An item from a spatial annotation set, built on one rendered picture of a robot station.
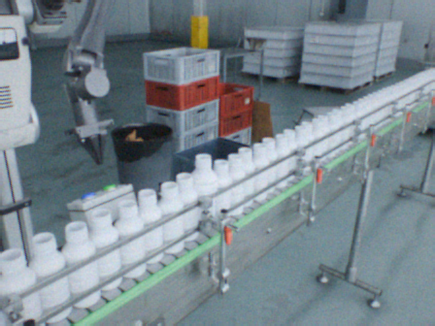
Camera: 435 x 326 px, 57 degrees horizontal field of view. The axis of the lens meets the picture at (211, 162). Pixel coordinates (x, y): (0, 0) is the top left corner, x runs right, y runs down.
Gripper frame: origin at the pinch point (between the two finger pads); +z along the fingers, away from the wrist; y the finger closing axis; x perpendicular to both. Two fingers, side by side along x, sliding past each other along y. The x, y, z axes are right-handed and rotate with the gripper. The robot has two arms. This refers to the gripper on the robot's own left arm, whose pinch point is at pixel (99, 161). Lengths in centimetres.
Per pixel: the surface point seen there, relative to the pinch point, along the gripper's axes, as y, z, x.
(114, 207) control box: -2.1, 11.0, -4.4
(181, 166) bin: 56, 16, 36
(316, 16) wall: 1027, -161, 451
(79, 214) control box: -9.5, 10.1, -1.3
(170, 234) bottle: 2.3, 18.9, -16.9
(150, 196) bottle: -1.8, 8.5, -19.4
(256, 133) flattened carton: 316, 42, 195
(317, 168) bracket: 55, 20, -25
